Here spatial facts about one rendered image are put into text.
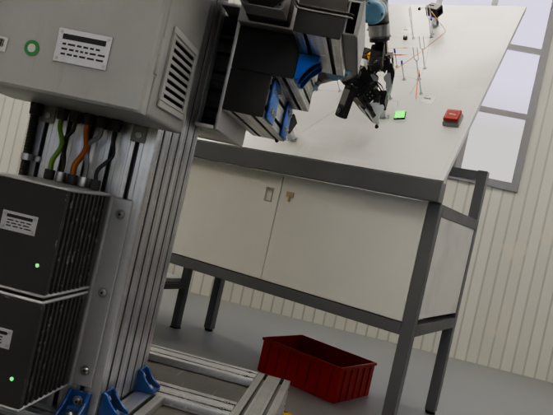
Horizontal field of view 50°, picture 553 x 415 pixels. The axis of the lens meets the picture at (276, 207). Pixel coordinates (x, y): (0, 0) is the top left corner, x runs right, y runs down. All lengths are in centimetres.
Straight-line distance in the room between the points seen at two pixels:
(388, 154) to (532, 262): 212
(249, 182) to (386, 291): 67
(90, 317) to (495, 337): 320
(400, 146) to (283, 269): 60
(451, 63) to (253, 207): 93
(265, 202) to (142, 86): 138
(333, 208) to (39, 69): 134
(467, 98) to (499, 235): 185
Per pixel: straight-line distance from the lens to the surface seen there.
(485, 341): 404
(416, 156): 205
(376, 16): 204
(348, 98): 201
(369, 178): 202
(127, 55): 93
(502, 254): 400
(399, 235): 201
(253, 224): 226
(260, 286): 223
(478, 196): 254
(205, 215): 239
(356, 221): 207
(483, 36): 258
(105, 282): 113
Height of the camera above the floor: 67
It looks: level
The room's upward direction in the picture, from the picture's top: 13 degrees clockwise
